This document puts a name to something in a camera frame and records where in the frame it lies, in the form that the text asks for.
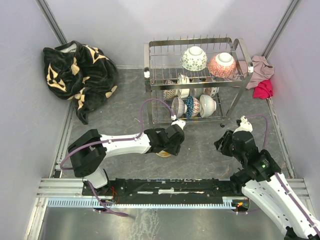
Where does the yellow floral bowl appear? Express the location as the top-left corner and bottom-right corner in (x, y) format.
(156, 150), (171, 158)

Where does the blue triangle patterned bowl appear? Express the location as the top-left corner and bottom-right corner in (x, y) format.
(185, 96), (201, 119)

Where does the brown cross patterned bowl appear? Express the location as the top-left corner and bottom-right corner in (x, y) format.
(163, 79), (178, 101)

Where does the white scalloped bowl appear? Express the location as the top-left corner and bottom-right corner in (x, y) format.
(176, 73), (191, 100)

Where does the plain white bowl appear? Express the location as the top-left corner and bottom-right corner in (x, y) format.
(199, 94), (217, 118)

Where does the stainless steel dish rack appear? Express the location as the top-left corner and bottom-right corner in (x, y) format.
(144, 37), (254, 127)

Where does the red diamond patterned bowl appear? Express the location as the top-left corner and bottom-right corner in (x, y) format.
(180, 46), (208, 72)

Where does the black leaf patterned bowl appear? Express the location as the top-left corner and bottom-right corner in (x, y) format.
(207, 52), (236, 79)

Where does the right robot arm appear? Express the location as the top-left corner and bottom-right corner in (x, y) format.
(214, 130), (320, 240)

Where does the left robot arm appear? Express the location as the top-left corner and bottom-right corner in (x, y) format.
(67, 119), (186, 195)

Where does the magenta cloth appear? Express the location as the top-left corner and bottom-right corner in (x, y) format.
(253, 79), (274, 100)

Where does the dusty pink cloth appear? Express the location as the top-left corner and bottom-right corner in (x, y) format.
(246, 55), (275, 90)

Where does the black and cream blanket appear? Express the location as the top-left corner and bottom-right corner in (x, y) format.
(43, 40), (119, 125)

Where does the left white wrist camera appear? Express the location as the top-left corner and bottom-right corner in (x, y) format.
(170, 115), (187, 130)

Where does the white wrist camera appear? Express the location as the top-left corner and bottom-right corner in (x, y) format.
(170, 115), (187, 130)
(234, 115), (253, 133)

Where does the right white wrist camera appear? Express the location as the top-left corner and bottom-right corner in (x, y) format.
(234, 115), (253, 133)

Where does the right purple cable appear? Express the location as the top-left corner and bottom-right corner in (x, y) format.
(234, 114), (320, 236)

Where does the light blue cable duct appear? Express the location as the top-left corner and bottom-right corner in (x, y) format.
(47, 197), (248, 210)

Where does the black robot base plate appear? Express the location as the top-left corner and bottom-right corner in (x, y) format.
(95, 178), (248, 204)

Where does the aluminium frame rail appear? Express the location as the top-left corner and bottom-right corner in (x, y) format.
(23, 162), (320, 240)

